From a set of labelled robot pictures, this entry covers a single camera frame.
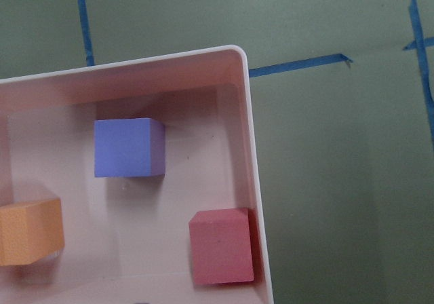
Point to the purple foam block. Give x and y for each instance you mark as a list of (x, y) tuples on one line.
[(129, 148)]

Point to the red foam block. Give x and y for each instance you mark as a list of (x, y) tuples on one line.
[(221, 246)]

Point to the orange foam block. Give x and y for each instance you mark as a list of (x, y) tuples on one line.
[(31, 231)]

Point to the pink plastic bin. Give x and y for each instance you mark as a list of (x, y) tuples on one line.
[(127, 239)]

